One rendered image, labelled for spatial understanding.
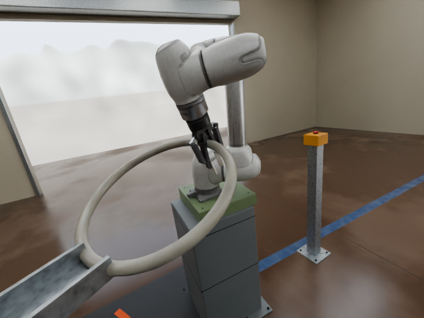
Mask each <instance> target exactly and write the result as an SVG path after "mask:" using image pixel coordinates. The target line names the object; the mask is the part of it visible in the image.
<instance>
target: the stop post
mask: <svg viewBox="0 0 424 318"><path fill-rule="evenodd" d="M327 141H328V133H326V132H319V133H313V132H310V133H308V134H304V136H303V144H305V145H308V147H307V244H305V245H304V246H303V247H301V248H299V249H298V250H297V252H299V253H300V254H301V255H303V256H305V257H306V258H307V259H309V260H310V261H312V262H313V263H315V264H319V263H320V262H321V261H322V260H324V259H325V258H326V257H327V256H329V255H330V254H331V253H330V252H328V251H327V250H325V249H323V248H322V247H321V213H322V172H323V151H324V144H327Z"/></svg>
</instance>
